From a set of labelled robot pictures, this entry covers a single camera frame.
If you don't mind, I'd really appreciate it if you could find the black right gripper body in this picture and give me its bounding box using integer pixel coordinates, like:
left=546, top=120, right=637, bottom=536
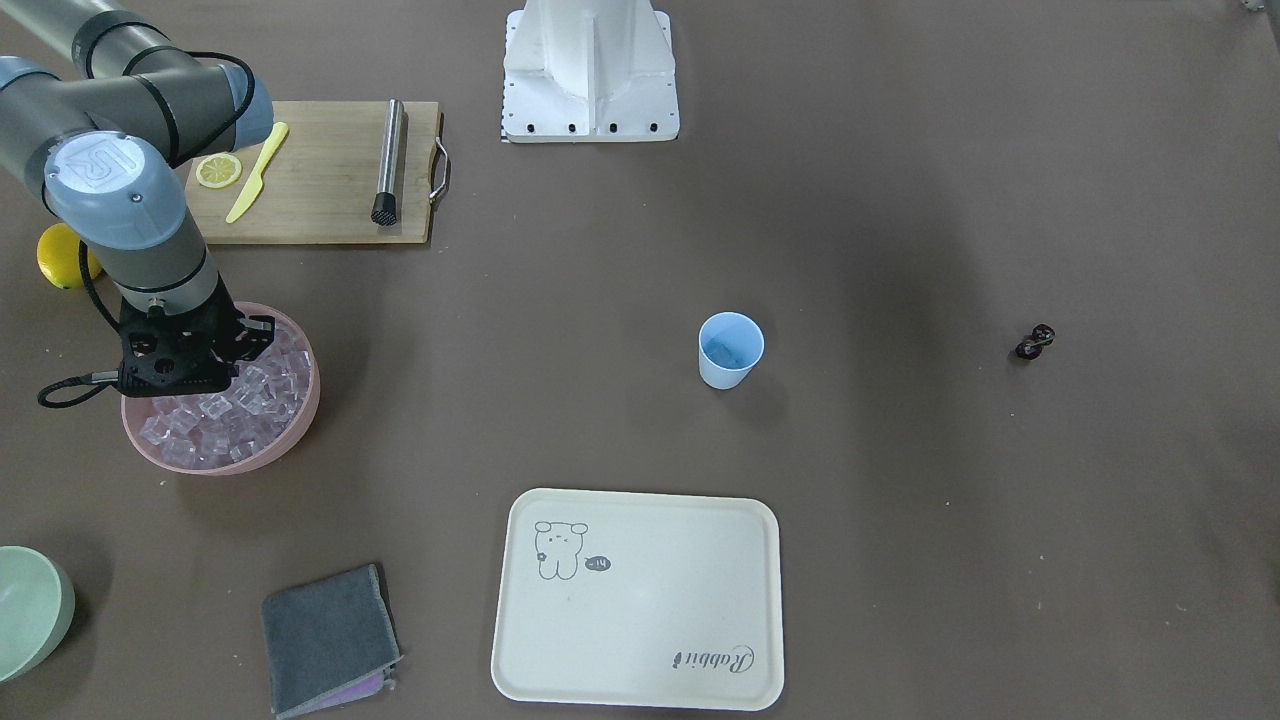
left=191, top=290, right=251, bottom=373

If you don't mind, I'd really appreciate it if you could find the clear ice cube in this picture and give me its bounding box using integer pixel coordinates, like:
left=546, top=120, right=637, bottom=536
left=701, top=340, right=753, bottom=370

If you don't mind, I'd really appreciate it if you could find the cream rabbit tray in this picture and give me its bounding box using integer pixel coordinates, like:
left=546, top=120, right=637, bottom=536
left=490, top=488, right=785, bottom=711

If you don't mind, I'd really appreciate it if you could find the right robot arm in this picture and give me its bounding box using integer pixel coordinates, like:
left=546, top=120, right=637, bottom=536
left=3, top=1, right=275, bottom=384

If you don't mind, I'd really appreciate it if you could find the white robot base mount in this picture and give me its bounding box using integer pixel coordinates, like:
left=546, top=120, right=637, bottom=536
left=500, top=1, right=681, bottom=143

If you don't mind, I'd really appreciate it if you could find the yellow plastic knife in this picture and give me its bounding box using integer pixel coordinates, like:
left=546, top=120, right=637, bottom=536
left=224, top=120, right=291, bottom=224

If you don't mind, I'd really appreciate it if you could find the steel muddler black tip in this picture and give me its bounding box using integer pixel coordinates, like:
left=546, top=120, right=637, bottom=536
left=370, top=99, right=404, bottom=227

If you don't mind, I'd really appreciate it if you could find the grey folded cloth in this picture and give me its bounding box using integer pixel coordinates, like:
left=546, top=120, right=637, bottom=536
left=260, top=564, right=402, bottom=719

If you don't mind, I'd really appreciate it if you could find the mint green bowl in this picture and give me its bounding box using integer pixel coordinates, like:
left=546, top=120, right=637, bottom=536
left=1, top=546, right=76, bottom=682

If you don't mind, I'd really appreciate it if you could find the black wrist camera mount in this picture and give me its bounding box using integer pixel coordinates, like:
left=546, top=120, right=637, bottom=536
left=115, top=301, right=236, bottom=398

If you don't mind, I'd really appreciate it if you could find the clear ice cubes pile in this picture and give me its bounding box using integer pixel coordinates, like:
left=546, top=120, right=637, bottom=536
left=138, top=318, right=314, bottom=469

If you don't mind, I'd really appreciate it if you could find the dark cherry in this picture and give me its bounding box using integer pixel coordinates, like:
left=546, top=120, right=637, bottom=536
left=1014, top=340, right=1043, bottom=361
left=1030, top=324, right=1056, bottom=347

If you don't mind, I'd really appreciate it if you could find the lemon half lower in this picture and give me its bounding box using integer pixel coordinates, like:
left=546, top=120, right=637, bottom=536
left=195, top=152, right=243, bottom=190

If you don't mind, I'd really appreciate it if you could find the light blue cup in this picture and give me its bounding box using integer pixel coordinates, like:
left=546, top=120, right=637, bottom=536
left=698, top=313, right=765, bottom=389

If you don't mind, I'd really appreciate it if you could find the pink bowl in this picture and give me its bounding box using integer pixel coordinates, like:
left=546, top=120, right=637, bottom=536
left=122, top=302, right=323, bottom=477

